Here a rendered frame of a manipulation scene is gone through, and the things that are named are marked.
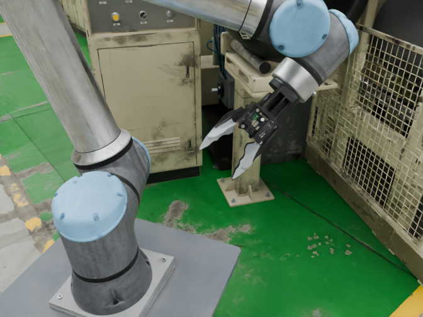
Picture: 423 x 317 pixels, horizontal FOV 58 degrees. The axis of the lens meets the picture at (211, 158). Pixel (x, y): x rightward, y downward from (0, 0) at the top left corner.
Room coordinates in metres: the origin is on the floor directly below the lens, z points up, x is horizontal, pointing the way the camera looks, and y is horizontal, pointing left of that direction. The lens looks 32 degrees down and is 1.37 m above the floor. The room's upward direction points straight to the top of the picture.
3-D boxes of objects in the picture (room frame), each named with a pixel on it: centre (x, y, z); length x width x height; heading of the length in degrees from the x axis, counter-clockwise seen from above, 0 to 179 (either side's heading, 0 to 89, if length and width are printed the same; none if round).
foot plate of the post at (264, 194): (1.84, -0.20, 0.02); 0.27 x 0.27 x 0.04; 16
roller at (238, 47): (1.55, -0.15, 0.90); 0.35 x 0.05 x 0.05; 16
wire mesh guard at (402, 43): (1.47, -0.67, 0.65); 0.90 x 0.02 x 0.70; 16
